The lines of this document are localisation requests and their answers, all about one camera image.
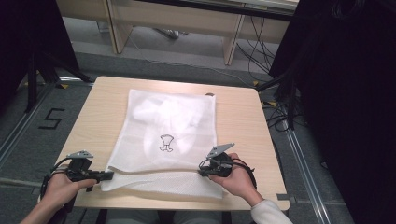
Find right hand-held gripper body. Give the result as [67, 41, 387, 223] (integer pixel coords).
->
[204, 142, 236, 178]

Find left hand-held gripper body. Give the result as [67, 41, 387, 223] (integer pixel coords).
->
[64, 150, 98, 184]

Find white mesh laundry bag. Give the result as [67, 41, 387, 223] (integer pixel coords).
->
[100, 89, 225, 201]

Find person's right hand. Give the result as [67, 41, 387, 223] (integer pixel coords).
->
[208, 152, 259, 207]

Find person's left hand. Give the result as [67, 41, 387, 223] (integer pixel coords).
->
[39, 172, 98, 209]

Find white garment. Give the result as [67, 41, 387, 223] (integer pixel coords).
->
[132, 95, 207, 157]

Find grey tape strip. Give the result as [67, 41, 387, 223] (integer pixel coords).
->
[276, 192, 297, 203]

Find black tripod stand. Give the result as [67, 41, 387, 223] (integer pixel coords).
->
[23, 51, 95, 114]
[256, 69, 297, 131]

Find grey power strip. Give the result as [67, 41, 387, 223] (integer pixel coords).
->
[152, 27, 189, 40]

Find black curtain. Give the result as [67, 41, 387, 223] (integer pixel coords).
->
[268, 0, 396, 224]
[0, 0, 80, 117]

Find light wooden desk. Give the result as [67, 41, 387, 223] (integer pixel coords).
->
[55, 0, 301, 66]

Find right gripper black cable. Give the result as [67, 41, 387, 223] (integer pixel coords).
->
[231, 158, 259, 191]

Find black floor cables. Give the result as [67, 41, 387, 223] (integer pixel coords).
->
[262, 98, 308, 133]

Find metal floor rail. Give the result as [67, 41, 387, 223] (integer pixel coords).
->
[283, 126, 332, 224]
[0, 83, 54, 167]

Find hanging black cables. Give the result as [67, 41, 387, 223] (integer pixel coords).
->
[235, 14, 276, 83]

